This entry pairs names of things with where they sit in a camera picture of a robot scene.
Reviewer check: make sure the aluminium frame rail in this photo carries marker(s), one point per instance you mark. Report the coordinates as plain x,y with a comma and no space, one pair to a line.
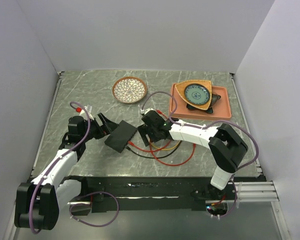
256,192

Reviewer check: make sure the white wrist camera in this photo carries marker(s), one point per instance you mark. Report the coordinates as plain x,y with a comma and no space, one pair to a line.
86,113
145,111

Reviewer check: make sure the pink rectangular tray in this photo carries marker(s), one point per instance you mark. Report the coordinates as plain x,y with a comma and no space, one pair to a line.
221,109

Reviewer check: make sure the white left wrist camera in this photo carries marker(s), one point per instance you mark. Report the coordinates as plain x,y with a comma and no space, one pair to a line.
86,113

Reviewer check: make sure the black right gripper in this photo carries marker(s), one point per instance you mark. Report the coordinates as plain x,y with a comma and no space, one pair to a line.
144,130

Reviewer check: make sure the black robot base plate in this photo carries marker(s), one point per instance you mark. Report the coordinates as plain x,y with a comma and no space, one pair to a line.
105,194

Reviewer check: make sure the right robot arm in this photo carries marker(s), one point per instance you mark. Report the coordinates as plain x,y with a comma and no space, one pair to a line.
227,147

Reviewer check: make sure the black dish under plates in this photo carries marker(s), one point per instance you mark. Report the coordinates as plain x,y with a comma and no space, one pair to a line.
214,99

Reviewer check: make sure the black network switch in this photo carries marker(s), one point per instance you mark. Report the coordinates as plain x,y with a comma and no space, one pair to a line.
120,137

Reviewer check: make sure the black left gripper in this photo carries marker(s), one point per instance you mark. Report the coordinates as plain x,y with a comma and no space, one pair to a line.
107,127

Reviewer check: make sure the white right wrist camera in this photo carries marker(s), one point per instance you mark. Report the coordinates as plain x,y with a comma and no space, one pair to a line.
145,111

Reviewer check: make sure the floral patterned brown plate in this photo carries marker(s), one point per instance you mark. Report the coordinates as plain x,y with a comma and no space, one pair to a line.
129,90

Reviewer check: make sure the teal round patterned plate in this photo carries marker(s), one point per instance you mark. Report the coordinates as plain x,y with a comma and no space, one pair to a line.
197,94

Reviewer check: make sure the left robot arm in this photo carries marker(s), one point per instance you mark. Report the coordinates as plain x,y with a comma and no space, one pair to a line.
39,201

